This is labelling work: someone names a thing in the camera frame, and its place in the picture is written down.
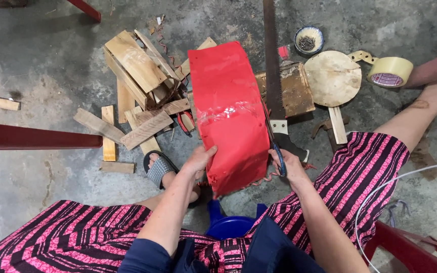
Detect navy blue shirt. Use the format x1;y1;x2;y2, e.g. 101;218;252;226
117;215;326;273

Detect dark brown wooden board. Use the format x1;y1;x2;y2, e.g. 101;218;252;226
255;62;316;118

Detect curly red paper strip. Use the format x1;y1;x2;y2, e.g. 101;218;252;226
155;25;189;86

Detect red pole with green label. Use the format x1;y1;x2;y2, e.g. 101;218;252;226
0;121;104;151

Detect red-handled pliers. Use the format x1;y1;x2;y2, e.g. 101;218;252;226
176;111;196;137

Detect faded red furniture leg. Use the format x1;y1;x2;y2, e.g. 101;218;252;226
404;47;437;89

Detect pink black striped trousers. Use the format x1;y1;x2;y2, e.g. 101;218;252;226
0;131;411;273

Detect heap of rusty nails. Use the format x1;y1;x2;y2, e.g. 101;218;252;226
298;36;316;51

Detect grey blue strap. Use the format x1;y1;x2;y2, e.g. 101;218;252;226
387;199;411;228

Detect blue-rimmed ceramic bowl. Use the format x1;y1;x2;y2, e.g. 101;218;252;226
294;25;324;55

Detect white cable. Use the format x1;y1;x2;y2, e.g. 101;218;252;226
355;161;437;273

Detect person's left hand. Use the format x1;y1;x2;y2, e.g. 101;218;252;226
181;145;218;180

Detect red plastic chair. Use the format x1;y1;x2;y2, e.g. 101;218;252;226
362;221;437;273

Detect rusty hammer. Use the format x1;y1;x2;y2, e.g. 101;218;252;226
311;115;351;153

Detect blue-handled scissors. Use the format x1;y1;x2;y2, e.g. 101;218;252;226
261;99;288;178

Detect roll of clear packing tape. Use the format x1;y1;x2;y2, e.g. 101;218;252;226
347;50;414;89

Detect blue plastic stool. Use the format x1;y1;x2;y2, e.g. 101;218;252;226
205;199;269;240

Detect red paper-covered box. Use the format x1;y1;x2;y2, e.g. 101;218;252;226
187;41;271;198

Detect hand saw with black handle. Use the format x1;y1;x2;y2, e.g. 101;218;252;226
263;0;310;163

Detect round wooden board with handle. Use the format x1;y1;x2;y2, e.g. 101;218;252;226
304;50;363;145

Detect grey woven black sandal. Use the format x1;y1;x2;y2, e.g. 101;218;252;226
143;150;180;190

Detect person's right hand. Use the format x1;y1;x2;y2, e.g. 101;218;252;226
268;148;312;189

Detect pile of wooden offcuts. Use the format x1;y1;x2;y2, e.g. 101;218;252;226
73;29;219;174

